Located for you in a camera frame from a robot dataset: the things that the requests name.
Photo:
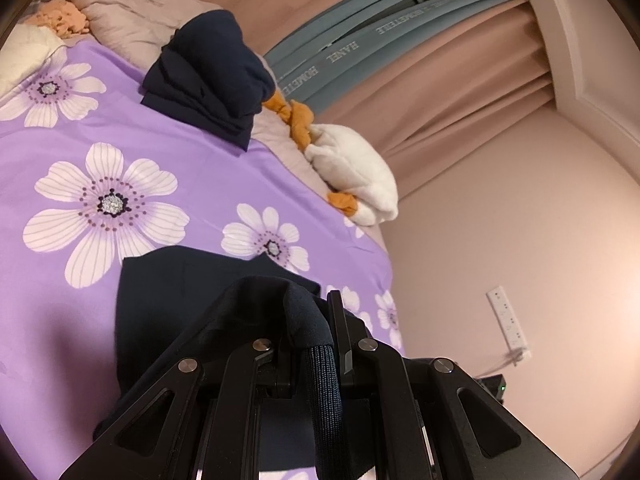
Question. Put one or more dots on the folded navy clothes pile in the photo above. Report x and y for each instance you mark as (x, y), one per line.
(210, 70)

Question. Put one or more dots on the purple floral bedsheet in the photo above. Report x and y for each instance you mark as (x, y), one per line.
(200, 185)

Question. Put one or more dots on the white wall power strip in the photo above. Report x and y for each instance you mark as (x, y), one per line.
(507, 320)

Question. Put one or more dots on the white plush toy orange trim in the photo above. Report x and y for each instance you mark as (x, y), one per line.
(355, 175)

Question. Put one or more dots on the white door frame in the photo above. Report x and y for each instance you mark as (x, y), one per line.
(575, 35)

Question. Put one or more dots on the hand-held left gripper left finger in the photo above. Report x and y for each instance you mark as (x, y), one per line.
(250, 362)

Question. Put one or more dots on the navy long-sleeve garment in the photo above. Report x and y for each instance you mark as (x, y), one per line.
(165, 300)

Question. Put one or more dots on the peach fuzzy cloth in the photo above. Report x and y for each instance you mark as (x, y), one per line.
(60, 19)

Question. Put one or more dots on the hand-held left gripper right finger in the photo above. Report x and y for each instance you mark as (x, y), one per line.
(339, 325)

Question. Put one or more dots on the black device with green light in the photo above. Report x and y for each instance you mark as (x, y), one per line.
(492, 387)

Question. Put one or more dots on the white fluffy cloth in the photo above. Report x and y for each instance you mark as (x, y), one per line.
(20, 55)

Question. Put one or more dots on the pink curtain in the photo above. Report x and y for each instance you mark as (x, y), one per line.
(450, 85)

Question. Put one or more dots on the blue-grey curtain band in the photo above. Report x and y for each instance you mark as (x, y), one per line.
(400, 25)

